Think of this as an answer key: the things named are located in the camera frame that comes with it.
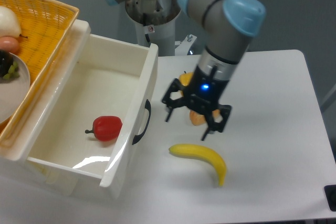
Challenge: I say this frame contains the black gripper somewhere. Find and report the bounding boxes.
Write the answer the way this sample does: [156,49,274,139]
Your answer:
[161,65,232,141]

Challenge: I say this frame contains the red toy pepper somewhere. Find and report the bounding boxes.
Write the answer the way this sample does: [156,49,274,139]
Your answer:
[85,116,122,142]

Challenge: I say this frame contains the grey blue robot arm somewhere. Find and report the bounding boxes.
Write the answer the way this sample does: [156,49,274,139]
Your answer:
[106,0,266,133]

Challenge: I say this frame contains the yellow toy pepper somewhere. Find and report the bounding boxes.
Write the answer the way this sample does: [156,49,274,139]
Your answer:
[179,71,193,96]

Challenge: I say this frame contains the open white drawer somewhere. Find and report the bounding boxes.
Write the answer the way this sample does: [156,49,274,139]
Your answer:
[28,35,158,199]

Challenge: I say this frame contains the white drawer cabinet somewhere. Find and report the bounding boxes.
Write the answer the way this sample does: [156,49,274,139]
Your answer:
[1,20,91,195]

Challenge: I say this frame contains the toy bread triangle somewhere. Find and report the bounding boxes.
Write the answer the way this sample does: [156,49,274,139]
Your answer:
[189,109,220,126]

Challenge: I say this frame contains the yellow toy banana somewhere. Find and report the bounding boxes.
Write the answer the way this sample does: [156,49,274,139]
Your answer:
[169,144,227,187]

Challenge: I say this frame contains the black corner object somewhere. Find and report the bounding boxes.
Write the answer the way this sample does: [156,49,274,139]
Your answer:
[324,185,336,212]

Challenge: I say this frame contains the yellow woven basket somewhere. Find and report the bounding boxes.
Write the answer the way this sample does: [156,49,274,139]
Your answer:
[1,0,79,147]

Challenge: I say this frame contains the white plate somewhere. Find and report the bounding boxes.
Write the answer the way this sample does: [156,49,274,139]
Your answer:
[1,54,30,124]

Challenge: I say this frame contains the dark toy grapes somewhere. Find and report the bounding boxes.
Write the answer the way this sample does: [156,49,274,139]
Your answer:
[0,49,14,77]

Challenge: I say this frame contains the black drawer handle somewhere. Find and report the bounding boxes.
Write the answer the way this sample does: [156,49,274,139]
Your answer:
[132,99,152,145]

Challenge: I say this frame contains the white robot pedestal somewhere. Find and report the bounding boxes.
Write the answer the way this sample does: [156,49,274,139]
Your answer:
[125,0,197,56]

